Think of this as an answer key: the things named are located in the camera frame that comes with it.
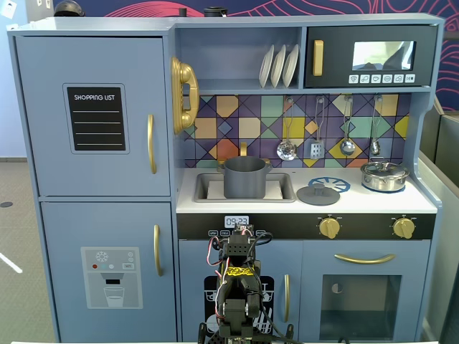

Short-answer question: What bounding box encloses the black toy microwave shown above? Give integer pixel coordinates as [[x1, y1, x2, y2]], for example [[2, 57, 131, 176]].
[[304, 25, 439, 89]]

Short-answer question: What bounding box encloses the red white servo wire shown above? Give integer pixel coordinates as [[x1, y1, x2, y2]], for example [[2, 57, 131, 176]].
[[208, 236, 222, 267]]

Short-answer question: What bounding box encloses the white wall outlet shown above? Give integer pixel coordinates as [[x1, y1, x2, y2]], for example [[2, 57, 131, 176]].
[[0, 0, 18, 19]]

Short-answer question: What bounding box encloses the blue fridge door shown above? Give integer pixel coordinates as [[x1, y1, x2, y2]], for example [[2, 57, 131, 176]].
[[14, 35, 171, 197]]

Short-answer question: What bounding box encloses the blue freezer door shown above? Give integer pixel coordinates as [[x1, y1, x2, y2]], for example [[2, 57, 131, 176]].
[[39, 201, 179, 342]]

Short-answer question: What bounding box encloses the gray round lid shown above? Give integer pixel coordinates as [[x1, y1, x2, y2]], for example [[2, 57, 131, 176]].
[[296, 182, 341, 206]]

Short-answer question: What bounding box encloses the gold microwave handle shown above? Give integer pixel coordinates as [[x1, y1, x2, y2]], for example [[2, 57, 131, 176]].
[[312, 39, 324, 77]]

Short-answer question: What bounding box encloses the black cable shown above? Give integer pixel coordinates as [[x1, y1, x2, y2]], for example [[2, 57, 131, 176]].
[[248, 231, 299, 341]]

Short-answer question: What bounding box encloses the blue toy kitchen unit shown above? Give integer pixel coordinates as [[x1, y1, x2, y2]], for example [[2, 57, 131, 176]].
[[6, 13, 445, 343]]

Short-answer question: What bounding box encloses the shiny steel pot lid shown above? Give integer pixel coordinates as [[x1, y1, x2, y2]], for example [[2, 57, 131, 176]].
[[361, 161, 409, 177]]

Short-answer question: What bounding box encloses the steel ladle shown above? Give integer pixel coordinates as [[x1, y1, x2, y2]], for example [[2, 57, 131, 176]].
[[339, 95, 356, 157]]

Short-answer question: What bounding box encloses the gray plastic pot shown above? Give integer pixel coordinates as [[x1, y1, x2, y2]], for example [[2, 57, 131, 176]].
[[217, 156, 273, 199]]

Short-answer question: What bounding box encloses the steel slotted spatula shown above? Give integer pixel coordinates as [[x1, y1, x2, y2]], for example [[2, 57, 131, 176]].
[[310, 95, 326, 161]]

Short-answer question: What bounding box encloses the blue oven door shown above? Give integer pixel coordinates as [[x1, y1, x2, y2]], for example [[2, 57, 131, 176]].
[[301, 239, 431, 341]]

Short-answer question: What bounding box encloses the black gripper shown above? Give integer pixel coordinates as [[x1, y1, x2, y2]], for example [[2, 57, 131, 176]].
[[229, 231, 252, 245]]

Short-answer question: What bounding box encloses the gold stove knob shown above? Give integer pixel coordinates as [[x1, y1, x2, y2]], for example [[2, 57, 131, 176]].
[[318, 217, 341, 239], [392, 217, 416, 239]]

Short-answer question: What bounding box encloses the gold dishwasher handle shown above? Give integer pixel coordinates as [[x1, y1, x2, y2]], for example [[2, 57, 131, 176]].
[[283, 274, 290, 323]]

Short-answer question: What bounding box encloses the gold fridge door handle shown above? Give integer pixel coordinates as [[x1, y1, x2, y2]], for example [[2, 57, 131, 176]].
[[146, 113, 158, 176]]

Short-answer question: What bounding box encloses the gray sink basin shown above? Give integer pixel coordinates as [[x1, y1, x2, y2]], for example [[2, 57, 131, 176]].
[[194, 172, 296, 204]]

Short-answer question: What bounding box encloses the white plate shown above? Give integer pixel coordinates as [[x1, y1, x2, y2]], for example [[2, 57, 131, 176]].
[[270, 44, 287, 89], [282, 43, 300, 88], [258, 44, 275, 89]]

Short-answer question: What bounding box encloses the small steel whisk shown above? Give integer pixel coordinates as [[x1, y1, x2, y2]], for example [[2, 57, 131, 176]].
[[369, 94, 383, 156]]

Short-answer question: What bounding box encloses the blue dishwasher door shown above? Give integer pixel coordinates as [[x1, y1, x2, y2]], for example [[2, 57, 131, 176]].
[[178, 239, 303, 343]]

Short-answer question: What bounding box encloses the digital clock display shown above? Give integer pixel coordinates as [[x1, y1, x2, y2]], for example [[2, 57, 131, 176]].
[[224, 215, 250, 229]]

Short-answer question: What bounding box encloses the white floor tape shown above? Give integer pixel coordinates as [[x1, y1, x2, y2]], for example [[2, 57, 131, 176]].
[[0, 252, 23, 274]]

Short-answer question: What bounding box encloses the gold oven handle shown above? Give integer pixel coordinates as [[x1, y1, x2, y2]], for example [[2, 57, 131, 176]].
[[333, 253, 397, 265]]

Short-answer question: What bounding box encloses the gold freezer door handle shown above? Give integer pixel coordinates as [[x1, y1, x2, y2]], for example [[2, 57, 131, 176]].
[[153, 224, 164, 277]]

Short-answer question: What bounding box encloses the black rounded helmet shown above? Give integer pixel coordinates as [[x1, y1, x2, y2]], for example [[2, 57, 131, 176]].
[[53, 0, 85, 17]]

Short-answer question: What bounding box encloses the black shopping list board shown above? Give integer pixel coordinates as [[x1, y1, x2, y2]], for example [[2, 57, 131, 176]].
[[62, 82, 131, 155]]

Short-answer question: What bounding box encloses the steel slotted spoon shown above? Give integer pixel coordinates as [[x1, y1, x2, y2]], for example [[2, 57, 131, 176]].
[[276, 96, 298, 161]]

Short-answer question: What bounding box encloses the gold toy telephone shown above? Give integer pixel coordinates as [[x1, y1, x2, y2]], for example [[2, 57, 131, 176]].
[[170, 56, 200, 135]]

